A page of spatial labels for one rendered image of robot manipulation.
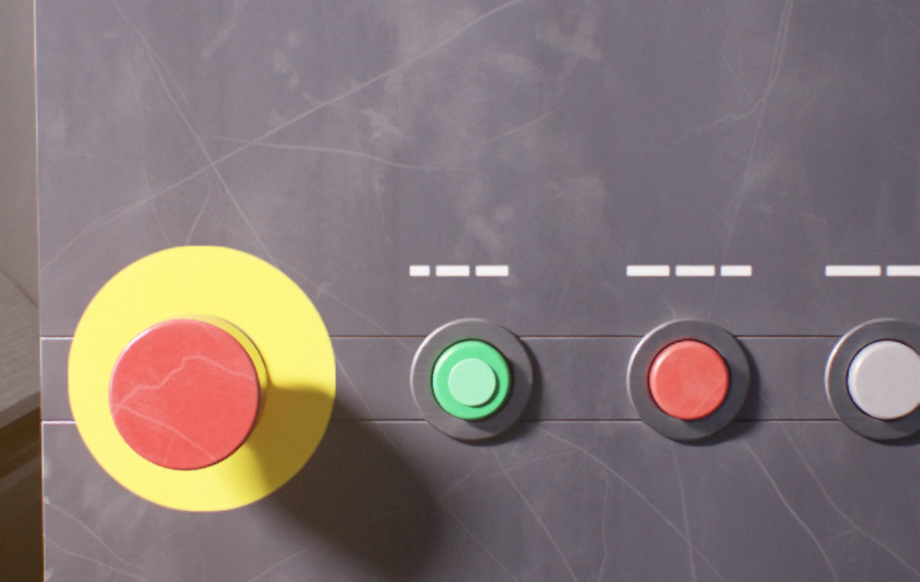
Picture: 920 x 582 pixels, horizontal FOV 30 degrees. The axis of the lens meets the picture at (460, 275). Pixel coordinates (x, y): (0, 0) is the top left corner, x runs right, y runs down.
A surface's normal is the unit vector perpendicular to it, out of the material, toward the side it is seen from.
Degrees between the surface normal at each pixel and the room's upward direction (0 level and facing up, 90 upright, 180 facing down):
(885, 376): 90
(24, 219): 90
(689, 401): 90
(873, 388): 90
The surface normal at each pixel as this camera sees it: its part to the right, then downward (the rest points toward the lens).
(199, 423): 0.00, 0.07
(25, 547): 1.00, 0.04
